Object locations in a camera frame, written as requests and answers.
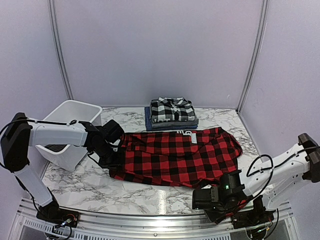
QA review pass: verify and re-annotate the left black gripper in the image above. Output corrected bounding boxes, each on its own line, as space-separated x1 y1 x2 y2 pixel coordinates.
91 142 125 171

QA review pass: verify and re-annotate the red black plaid shirt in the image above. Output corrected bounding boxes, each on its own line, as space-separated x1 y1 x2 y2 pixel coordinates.
109 127 243 189

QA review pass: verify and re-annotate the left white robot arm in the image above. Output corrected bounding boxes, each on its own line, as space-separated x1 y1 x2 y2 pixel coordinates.
0 112 124 223

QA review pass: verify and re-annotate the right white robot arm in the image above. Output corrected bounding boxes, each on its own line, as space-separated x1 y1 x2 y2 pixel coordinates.
192 133 320 229

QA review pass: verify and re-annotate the white plastic bin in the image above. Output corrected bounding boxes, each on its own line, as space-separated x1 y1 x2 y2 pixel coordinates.
35 100 103 172

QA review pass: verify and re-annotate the blue checked folded shirt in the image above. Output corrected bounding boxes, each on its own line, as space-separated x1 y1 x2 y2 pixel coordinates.
144 106 198 132

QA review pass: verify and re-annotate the dark striped shirt in bin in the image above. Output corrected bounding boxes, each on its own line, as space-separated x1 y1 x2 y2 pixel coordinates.
45 144 68 153

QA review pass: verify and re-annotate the black white plaid folded shirt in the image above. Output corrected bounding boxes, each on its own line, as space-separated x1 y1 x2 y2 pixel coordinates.
149 97 196 123

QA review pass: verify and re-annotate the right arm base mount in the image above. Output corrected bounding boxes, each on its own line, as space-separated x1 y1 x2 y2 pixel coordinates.
231 210 276 229

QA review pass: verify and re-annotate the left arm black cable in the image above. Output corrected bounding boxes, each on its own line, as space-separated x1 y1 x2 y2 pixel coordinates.
0 119 126 173

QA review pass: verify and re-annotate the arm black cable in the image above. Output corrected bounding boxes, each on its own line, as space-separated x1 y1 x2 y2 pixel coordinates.
246 146 318 198
0 119 126 173

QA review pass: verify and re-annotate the aluminium front frame rail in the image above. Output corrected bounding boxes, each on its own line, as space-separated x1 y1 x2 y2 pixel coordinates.
14 197 296 240

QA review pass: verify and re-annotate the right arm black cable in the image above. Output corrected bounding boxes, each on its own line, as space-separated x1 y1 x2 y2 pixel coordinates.
246 146 318 198

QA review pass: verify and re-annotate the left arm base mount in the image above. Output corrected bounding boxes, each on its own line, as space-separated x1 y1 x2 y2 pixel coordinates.
36 209 80 228

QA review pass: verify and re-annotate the left wall aluminium profile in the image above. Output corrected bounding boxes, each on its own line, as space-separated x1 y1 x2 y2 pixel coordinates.
47 0 74 100

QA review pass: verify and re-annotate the wall aluminium profile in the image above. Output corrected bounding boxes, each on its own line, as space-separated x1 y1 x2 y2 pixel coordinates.
47 0 74 100
236 0 269 114

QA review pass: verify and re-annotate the right wall aluminium profile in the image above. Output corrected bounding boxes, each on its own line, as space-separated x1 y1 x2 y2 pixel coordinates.
236 0 269 114

